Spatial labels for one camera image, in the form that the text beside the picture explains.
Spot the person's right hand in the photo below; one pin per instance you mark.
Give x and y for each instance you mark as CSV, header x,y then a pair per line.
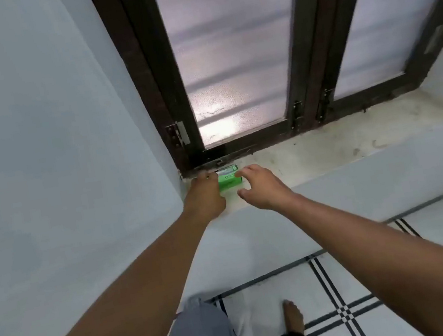
x,y
267,190

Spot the person's left hand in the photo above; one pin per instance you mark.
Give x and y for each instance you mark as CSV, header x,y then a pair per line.
x,y
205,197

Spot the green bag box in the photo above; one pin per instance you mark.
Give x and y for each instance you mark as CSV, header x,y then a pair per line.
x,y
228,182

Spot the grey pedal trash bin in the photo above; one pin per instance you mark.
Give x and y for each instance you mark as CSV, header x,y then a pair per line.
x,y
196,329

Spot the person's left forearm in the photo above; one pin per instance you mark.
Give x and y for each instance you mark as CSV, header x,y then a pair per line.
x,y
122,311

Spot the person's right forearm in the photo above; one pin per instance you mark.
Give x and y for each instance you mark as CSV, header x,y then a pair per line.
x,y
386,257

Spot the person's right foot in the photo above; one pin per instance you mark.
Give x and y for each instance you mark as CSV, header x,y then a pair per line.
x,y
293,318

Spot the metal window hinge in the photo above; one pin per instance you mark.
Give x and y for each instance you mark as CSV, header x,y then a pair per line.
x,y
180,133
435,38

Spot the pale stone window sill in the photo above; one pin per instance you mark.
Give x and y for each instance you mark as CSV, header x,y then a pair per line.
x,y
327,149

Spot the dark metal window latch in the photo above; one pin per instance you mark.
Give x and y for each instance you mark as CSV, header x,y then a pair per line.
x,y
298,116
324,105

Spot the dark brown window frame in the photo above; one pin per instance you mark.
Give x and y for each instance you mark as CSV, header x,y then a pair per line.
x,y
146,60

